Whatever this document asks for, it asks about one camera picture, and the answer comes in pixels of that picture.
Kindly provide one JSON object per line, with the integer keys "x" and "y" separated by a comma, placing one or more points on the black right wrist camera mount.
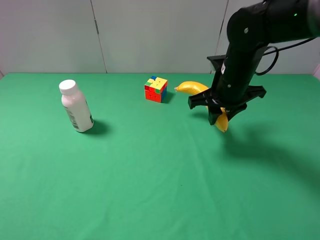
{"x": 217, "y": 62}

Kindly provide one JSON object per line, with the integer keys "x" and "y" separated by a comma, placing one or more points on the white plastic bottle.
{"x": 76, "y": 106}

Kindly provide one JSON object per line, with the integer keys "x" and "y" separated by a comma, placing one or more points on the multicolour puzzle cube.
{"x": 155, "y": 89}

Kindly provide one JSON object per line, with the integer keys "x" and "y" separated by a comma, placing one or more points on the green tablecloth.
{"x": 158, "y": 171}

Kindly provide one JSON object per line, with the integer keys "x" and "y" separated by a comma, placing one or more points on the yellow banana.
{"x": 193, "y": 88}

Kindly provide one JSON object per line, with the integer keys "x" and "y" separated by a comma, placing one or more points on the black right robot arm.
{"x": 250, "y": 32}

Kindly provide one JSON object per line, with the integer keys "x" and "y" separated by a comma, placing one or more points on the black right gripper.
{"x": 230, "y": 91}

